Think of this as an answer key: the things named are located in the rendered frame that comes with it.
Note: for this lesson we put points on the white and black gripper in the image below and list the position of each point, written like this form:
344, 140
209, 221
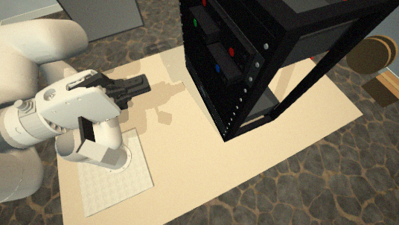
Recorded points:
60, 104

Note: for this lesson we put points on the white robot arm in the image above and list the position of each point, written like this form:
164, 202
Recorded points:
25, 49

